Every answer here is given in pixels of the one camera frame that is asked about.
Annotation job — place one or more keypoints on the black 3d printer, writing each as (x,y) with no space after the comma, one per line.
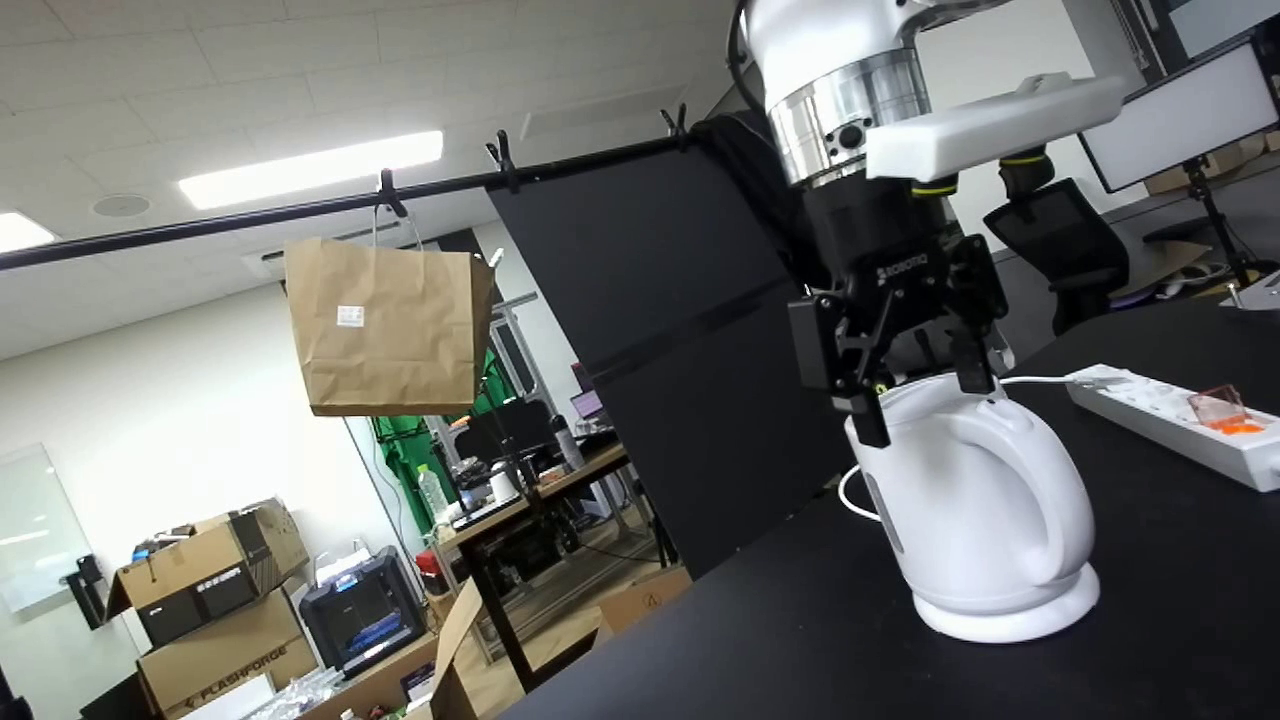
(362,620)

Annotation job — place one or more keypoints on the green cloth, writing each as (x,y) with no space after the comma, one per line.
(400,450)

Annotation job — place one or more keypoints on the black office chair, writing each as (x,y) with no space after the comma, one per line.
(1065,245)

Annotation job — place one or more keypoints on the wooden desk with black legs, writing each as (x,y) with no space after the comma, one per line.
(545,480)

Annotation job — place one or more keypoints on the stack of cardboard boxes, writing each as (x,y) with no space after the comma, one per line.
(215,600)

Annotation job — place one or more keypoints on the black backdrop panel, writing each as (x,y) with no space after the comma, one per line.
(680,350)

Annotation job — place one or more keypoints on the white power strip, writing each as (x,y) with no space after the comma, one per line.
(1160,415)

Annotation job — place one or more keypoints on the brown paper bag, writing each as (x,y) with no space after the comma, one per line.
(385,325)

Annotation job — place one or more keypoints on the white electric kettle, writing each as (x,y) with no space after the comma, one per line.
(970,520)

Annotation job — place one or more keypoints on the black backdrop rod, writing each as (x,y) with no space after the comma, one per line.
(250,212)

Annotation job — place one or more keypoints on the whiteboard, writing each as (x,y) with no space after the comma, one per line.
(35,530)

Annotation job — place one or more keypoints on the open cardboard box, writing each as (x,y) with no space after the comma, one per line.
(400,680)

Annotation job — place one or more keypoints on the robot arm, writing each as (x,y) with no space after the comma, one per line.
(820,40)

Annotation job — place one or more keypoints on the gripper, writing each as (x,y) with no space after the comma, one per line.
(880,235)

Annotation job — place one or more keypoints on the black clamp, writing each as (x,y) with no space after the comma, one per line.
(391,195)
(503,160)
(677,127)

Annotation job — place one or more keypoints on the small cardboard box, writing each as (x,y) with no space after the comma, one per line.
(645,600)

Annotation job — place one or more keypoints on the ceiling light panel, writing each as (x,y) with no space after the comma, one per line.
(18,232)
(310,168)

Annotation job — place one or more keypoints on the clear plastic bottle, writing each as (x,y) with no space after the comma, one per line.
(432,495)

